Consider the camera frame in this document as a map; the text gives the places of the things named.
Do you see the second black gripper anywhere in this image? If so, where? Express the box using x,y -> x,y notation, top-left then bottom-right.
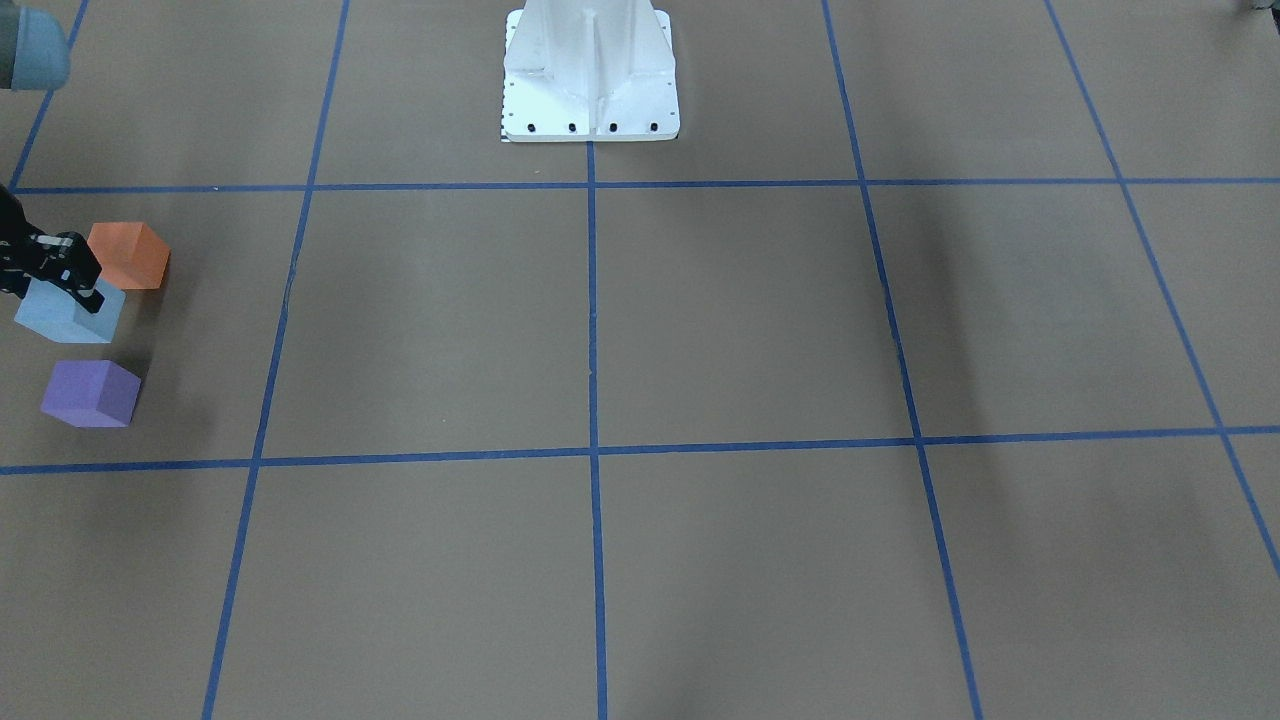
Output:
1,186 -> 105,313

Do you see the light blue foam block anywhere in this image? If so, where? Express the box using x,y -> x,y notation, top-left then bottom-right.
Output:
14,279 -> 125,345

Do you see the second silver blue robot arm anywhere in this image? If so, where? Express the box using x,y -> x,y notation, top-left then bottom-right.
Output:
1,1 -> 105,314

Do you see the orange foam block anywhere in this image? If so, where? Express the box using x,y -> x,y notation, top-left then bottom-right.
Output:
88,222 -> 172,290

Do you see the purple foam block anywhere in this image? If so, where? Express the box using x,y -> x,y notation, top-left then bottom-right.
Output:
40,360 -> 142,428

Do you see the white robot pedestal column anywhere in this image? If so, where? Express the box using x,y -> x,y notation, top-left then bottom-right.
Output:
500,1 -> 681,143

